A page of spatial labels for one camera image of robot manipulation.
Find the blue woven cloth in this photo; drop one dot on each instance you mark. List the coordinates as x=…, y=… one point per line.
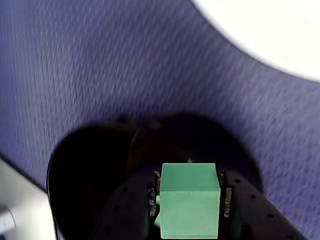
x=100, y=62

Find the white round plate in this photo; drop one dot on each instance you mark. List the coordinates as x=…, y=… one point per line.
x=275, y=30

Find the black round bowl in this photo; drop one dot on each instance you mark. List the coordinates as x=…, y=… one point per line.
x=87, y=175

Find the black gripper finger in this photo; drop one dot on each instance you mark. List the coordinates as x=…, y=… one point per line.
x=252, y=215
x=125, y=212

